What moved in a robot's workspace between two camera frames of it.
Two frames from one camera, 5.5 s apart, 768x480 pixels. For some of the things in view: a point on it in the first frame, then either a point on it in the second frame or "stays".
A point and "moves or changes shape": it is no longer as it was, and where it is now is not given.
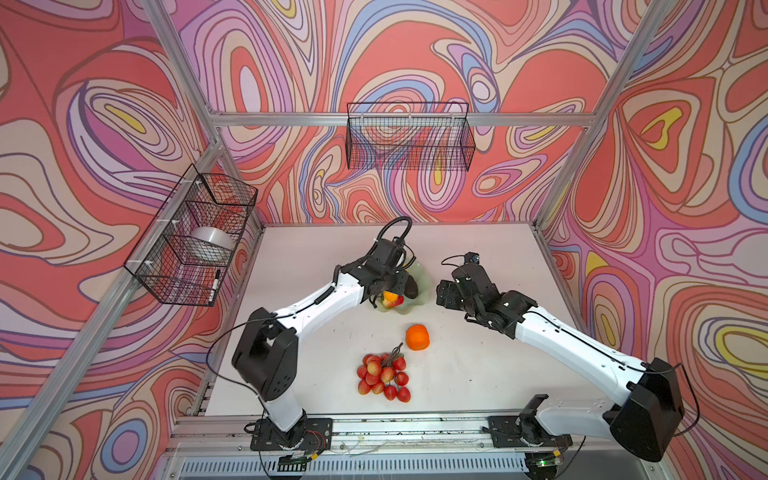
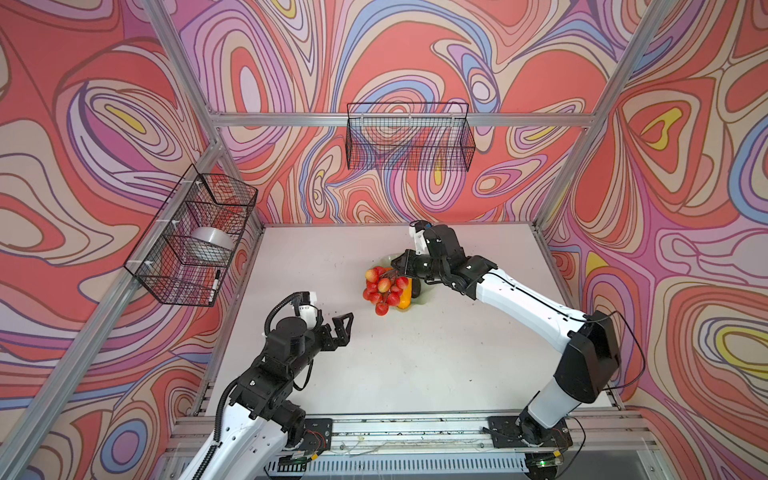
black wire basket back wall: x=413 y=136 stays
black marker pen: x=216 y=281 stays
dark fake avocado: x=411 y=288 stays
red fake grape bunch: x=385 y=373 moves or changes shape
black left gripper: x=402 y=281 -> x=321 y=332
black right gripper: x=446 y=290 -> x=407 y=269
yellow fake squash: x=390 y=296 moves or changes shape
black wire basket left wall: x=188 y=247 stays
